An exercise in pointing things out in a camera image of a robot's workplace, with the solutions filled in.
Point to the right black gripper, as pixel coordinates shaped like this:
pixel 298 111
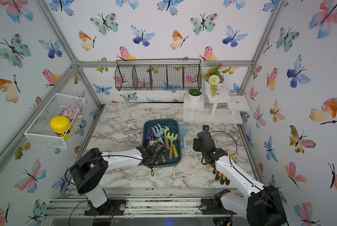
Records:
pixel 196 144

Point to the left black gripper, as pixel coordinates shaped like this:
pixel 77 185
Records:
pixel 159 158

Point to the purple fork pink handle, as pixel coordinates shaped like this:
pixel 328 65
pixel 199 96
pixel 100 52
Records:
pixel 152 140

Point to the light blue fork rake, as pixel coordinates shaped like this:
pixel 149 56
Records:
pixel 158 132

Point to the light blue hand rake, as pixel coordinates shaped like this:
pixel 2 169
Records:
pixel 183 133

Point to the green rake wooden handle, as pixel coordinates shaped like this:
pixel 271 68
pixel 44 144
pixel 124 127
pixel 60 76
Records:
pixel 173 153
pixel 165 131

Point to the teal plastic storage box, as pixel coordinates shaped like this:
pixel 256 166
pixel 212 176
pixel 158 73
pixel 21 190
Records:
pixel 173 128

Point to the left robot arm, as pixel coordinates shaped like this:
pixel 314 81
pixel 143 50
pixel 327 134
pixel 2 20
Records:
pixel 88 171

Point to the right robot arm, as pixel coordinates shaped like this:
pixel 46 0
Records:
pixel 260 205

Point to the yellow black work glove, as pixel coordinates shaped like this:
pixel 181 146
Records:
pixel 218 175

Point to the white knit glove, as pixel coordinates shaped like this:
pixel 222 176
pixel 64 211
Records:
pixel 232 154

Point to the white tiered plant stand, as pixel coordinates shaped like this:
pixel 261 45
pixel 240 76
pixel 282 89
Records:
pixel 225 108

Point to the small white pot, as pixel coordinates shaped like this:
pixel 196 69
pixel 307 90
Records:
pixel 194 96

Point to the white pot with flowers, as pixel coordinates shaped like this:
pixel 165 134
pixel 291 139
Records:
pixel 213 78

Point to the pink flower bunch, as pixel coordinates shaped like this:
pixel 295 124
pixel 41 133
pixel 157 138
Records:
pixel 73 113

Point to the yellow lidded jar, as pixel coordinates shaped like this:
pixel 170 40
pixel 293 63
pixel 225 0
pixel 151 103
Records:
pixel 61 126

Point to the green fork wooden handle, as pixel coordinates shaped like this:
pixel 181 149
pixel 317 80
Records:
pixel 160 160

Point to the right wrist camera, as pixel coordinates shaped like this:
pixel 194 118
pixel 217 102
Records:
pixel 205 127

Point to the teal rake yellow handle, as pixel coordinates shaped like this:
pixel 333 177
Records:
pixel 174 147

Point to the black wire wall basket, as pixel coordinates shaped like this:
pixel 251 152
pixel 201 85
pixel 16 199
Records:
pixel 158 74

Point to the white mesh wall basket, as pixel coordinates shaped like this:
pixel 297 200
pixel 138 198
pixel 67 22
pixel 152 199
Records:
pixel 40 133

